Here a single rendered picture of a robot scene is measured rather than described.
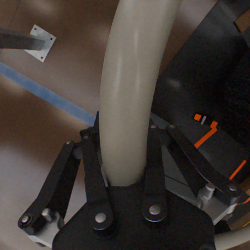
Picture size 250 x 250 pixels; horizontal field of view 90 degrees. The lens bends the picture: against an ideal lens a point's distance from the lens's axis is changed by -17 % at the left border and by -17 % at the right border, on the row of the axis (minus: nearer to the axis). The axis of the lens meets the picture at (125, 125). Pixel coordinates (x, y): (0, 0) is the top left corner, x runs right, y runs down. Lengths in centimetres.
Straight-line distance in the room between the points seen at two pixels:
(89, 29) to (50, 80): 46
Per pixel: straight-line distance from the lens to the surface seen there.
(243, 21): 140
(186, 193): 47
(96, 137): 16
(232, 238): 34
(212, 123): 129
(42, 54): 121
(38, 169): 167
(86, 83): 111
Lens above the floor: 106
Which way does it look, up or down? 67 degrees down
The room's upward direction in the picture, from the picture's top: 180 degrees clockwise
